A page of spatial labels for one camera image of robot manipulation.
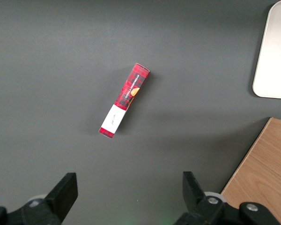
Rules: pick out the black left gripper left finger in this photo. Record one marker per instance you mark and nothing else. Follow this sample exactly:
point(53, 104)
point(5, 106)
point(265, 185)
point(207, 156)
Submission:
point(58, 199)

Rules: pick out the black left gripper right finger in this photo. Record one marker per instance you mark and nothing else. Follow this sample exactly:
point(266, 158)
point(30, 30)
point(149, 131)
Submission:
point(196, 201)

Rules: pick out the white plastic tray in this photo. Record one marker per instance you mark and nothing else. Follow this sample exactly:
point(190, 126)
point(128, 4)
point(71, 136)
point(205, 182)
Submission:
point(275, 56)

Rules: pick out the light wooden board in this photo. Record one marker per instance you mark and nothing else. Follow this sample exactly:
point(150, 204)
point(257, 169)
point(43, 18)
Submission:
point(264, 168)

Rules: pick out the red tartan shortbread box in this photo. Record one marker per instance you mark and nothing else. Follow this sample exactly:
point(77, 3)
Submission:
point(125, 100)

